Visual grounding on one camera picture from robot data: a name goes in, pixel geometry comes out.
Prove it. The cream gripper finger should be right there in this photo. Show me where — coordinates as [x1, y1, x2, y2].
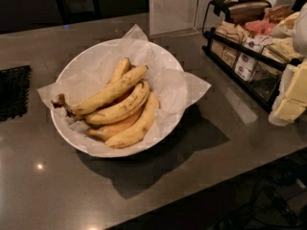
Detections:
[269, 61, 307, 127]

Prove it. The yellow banana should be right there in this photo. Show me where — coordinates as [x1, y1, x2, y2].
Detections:
[106, 92, 159, 149]
[108, 57, 130, 83]
[51, 64, 149, 117]
[84, 80, 150, 125]

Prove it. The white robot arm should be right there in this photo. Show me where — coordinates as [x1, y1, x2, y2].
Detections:
[269, 4, 307, 127]

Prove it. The white bowl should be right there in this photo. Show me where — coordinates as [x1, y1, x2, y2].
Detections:
[50, 38, 186, 159]

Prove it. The lower orange-yellow banana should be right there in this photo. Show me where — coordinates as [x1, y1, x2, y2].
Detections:
[86, 108, 143, 141]

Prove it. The black condiment organizer rack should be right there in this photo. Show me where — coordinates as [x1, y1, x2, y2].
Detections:
[202, 0, 304, 110]

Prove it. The white paper liner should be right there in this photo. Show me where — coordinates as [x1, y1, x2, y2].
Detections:
[36, 24, 212, 156]

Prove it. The clear acrylic sign holder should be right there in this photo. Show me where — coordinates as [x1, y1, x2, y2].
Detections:
[149, 0, 198, 35]

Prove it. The black chair back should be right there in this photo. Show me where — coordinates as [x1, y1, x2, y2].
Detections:
[56, 0, 101, 24]

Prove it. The black rubber mat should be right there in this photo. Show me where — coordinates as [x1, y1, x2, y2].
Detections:
[0, 65, 31, 122]

